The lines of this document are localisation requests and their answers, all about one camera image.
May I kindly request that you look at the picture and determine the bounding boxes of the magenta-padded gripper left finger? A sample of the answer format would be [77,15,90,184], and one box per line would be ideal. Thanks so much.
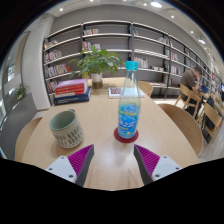
[44,143,95,187]

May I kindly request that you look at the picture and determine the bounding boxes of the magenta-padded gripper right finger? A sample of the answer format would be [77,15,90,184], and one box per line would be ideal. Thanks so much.
[133,143,183,186]

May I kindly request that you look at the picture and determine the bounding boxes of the clear bottle with blue cap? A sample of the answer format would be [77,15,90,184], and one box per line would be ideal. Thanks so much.
[117,60,142,140]

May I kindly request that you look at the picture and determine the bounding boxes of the patterned ceramic mug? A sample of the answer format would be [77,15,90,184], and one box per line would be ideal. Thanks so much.
[49,108,85,149]

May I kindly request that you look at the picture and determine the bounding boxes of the wooden chair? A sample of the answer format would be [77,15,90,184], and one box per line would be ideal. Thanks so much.
[14,116,44,163]
[138,80,154,98]
[157,103,204,157]

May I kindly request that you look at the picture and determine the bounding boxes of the flat round red coaster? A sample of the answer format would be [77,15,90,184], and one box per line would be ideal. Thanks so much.
[113,126,140,144]

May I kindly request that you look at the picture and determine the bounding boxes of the group of wooden chairs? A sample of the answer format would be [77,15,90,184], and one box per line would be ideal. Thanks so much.
[174,83,224,144]

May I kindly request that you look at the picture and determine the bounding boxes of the dark blue book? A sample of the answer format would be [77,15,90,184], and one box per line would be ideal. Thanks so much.
[53,87,92,106]

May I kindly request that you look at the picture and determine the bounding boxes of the red book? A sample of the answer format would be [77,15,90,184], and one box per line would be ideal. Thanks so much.
[54,86,89,99]

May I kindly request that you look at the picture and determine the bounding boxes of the pink book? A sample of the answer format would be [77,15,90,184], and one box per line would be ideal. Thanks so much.
[54,78,88,94]

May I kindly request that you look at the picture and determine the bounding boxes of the small potted plant by window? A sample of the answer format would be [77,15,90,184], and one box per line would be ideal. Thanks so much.
[14,83,30,101]

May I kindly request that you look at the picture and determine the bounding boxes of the person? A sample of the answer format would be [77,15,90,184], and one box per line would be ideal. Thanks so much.
[179,65,203,114]

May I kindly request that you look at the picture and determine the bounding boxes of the white magazine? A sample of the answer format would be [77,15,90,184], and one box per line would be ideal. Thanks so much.
[108,87,146,100]

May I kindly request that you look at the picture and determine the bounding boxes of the green potted plant in vase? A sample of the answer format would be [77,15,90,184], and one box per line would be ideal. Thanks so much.
[68,46,124,90]

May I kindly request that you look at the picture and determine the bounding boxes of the grey shelf unit with books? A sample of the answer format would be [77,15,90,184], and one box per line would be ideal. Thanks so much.
[42,19,223,104]

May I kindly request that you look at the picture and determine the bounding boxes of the ceiling lights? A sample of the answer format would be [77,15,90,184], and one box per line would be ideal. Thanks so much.
[58,0,208,46]

